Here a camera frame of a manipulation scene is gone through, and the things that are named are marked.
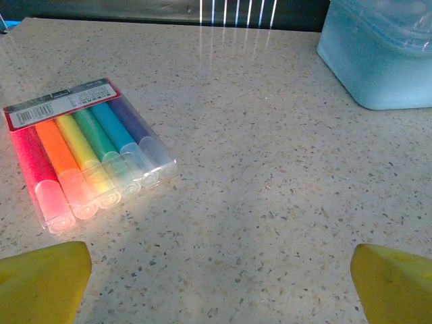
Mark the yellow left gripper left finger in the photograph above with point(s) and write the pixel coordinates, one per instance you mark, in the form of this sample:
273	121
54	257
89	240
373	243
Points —
37	287

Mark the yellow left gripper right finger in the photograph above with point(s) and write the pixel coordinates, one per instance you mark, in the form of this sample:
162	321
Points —
395	290

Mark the blue plastic tool box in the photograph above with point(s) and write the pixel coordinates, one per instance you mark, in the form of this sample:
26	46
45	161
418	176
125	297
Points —
371	77

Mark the clear pack of coloured markers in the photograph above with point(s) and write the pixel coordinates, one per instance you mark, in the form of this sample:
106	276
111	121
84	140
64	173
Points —
50	111

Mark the pink marker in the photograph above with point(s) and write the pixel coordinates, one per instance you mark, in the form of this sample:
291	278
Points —
32	158

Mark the orange marker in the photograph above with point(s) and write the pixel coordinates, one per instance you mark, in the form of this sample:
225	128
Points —
55	148

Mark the yellow marker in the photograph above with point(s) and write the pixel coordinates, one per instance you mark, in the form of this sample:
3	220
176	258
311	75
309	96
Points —
76	141

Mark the green marker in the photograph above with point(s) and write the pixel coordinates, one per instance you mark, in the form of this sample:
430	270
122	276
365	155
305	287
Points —
92	131

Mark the blue marker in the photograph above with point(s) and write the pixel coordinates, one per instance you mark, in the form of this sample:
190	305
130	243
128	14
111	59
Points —
109	125

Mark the purple marker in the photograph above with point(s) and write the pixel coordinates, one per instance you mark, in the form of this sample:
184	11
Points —
130	119

